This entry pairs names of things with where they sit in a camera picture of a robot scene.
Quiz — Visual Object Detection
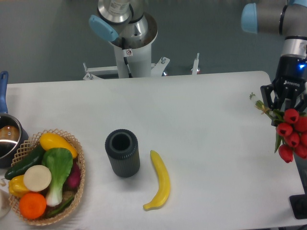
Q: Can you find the green chili pepper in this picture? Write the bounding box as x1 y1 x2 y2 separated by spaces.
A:
46 196 74 218

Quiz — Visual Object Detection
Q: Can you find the green bok choy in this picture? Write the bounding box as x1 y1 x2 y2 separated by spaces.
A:
42 148 73 207

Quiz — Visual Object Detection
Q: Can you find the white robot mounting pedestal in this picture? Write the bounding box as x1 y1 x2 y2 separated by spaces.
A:
83 13 201 81

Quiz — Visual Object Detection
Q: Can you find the yellow banana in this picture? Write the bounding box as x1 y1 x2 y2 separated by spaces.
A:
143 150 171 211

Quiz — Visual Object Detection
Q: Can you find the red tulip bouquet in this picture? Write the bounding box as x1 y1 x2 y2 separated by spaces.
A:
249 93 307 163

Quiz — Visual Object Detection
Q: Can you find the purple red onion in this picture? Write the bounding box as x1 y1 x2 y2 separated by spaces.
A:
66 161 81 189

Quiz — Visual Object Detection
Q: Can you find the yellow squash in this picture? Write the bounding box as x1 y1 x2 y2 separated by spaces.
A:
39 132 78 159

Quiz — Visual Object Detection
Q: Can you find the orange fruit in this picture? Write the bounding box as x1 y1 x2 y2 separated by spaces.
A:
19 192 47 219

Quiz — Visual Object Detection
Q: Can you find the green cucumber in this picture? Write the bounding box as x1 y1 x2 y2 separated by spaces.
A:
4 144 46 180

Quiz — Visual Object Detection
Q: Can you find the dark grey ribbed vase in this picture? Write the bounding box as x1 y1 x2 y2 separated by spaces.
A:
105 129 140 178

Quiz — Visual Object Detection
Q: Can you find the yellow bell pepper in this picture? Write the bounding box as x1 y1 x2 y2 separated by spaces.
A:
9 175 31 198

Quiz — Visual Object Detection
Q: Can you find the dark pot with blue handle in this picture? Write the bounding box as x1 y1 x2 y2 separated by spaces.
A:
0 71 28 169

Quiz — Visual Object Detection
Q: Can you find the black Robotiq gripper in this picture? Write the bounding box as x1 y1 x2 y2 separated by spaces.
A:
260 56 307 126

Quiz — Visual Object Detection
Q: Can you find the black device at table edge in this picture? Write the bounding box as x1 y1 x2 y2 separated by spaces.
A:
289 194 307 219

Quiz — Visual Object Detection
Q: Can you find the small garlic clove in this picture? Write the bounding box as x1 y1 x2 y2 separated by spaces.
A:
0 179 6 187

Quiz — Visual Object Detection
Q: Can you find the woven wicker basket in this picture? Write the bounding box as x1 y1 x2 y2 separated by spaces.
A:
9 129 85 226

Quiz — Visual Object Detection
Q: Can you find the white round radish slice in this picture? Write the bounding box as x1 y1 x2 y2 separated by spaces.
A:
24 165 52 192

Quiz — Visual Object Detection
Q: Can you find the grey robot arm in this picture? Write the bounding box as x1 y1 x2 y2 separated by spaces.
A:
89 0 307 126

